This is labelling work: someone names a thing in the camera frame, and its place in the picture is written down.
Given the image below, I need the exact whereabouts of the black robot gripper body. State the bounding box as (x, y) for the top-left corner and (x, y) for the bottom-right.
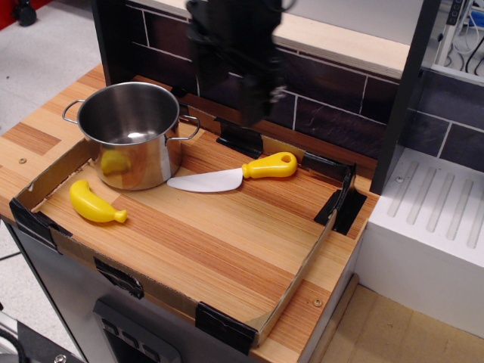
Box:
(186, 1), (284, 127)

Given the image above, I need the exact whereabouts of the stainless steel pot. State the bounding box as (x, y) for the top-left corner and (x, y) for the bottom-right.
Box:
(62, 82), (200, 191)

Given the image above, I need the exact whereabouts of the cardboard fence with black tape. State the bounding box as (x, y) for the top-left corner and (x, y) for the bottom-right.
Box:
(1, 91), (377, 362)

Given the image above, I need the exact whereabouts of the yellow toy banana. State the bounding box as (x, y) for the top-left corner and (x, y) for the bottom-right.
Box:
(69, 179), (128, 223)

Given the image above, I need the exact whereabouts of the black caster wheel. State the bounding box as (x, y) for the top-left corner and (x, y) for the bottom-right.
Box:
(12, 0), (37, 27)

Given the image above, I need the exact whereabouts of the white drainboard sink unit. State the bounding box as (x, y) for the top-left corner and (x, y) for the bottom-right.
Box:
(355, 149), (483, 337)

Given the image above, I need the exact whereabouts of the dark oven control panel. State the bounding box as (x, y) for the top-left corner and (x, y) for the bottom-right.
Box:
(92, 296), (183, 363)

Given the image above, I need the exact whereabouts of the yellow handled toy knife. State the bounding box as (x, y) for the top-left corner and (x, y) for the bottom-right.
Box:
(167, 152), (297, 193)

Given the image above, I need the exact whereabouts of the black vertical post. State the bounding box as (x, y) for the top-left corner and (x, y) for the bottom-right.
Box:
(371, 1), (442, 194)

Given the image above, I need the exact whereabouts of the white cables bundle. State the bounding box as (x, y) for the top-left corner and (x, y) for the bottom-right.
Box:
(434, 0), (484, 75)

